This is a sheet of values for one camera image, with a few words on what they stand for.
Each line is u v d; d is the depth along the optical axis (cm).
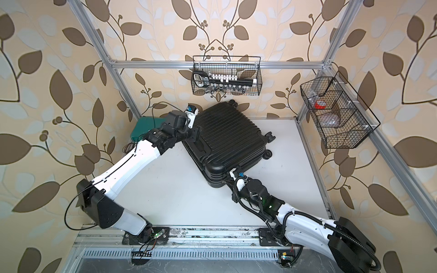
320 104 81
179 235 75
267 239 72
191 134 69
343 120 74
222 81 82
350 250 41
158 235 74
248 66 91
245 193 70
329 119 72
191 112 67
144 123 112
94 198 40
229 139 82
